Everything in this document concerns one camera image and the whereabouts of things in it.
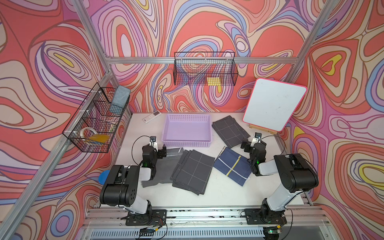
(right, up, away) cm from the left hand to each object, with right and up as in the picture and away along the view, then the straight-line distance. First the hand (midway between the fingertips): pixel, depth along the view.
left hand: (157, 144), depth 94 cm
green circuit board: (0, -40, -22) cm, 46 cm away
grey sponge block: (-18, +27, -12) cm, 34 cm away
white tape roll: (-28, +9, -27) cm, 40 cm away
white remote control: (-10, +19, +22) cm, 31 cm away
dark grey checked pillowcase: (+22, -15, -6) cm, 28 cm away
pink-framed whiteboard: (+72, +25, -2) cm, 77 cm away
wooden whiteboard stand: (+75, +9, +10) cm, 76 cm away
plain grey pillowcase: (+6, -13, -3) cm, 15 cm away
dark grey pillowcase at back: (+50, +8, +14) cm, 53 cm away
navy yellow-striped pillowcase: (+48, -13, -3) cm, 50 cm away
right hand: (+61, +2, +2) cm, 61 cm away
